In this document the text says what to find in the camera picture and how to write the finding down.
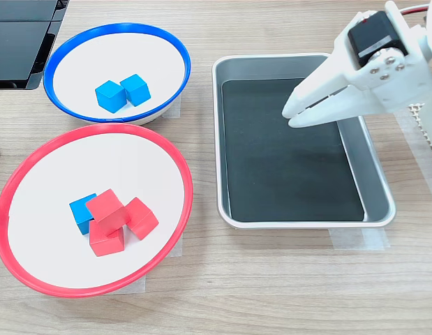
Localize clear tape strip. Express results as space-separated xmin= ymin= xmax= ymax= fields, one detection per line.
xmin=329 ymin=227 xmax=391 ymax=251
xmin=107 ymin=271 xmax=147 ymax=295
xmin=166 ymin=237 xmax=184 ymax=258
xmin=156 ymin=96 xmax=182 ymax=121
xmin=396 ymin=106 xmax=432 ymax=203

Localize steel tray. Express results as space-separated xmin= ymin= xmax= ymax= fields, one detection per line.
xmin=211 ymin=52 xmax=397 ymax=230

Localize blue cube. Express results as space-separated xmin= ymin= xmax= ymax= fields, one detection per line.
xmin=94 ymin=80 xmax=128 ymax=114
xmin=119 ymin=73 xmax=151 ymax=107
xmin=68 ymin=193 xmax=98 ymax=236

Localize red-rimmed white plate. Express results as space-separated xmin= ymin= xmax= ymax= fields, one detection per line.
xmin=0 ymin=122 xmax=195 ymax=298

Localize red cube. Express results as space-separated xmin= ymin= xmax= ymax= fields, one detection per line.
xmin=84 ymin=188 xmax=130 ymax=238
xmin=89 ymin=219 xmax=126 ymax=258
xmin=124 ymin=197 xmax=160 ymax=241

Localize black mat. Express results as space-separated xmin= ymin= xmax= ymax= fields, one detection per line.
xmin=221 ymin=77 xmax=366 ymax=223

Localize blue-rimmed white plate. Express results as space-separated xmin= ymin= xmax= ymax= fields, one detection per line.
xmin=43 ymin=22 xmax=192 ymax=126

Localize black electronic device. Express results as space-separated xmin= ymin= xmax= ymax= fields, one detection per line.
xmin=0 ymin=0 xmax=70 ymax=91

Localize red and white cable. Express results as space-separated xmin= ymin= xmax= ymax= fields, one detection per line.
xmin=399 ymin=3 xmax=430 ymax=17

